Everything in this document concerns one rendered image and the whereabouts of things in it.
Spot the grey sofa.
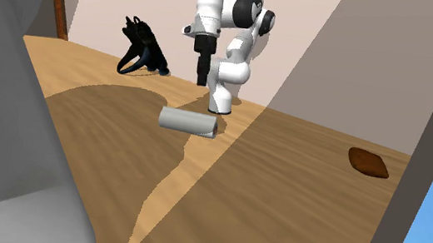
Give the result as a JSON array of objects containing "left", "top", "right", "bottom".
[{"left": 0, "top": 0, "right": 128, "bottom": 243}]

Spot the brown cushion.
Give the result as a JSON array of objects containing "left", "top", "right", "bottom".
[{"left": 346, "top": 146, "right": 393, "bottom": 181}]

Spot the black headset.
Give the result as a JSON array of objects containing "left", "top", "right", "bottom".
[{"left": 116, "top": 14, "right": 177, "bottom": 81}]

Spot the white paper towel roll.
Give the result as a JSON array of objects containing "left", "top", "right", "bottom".
[{"left": 157, "top": 105, "right": 220, "bottom": 140}]

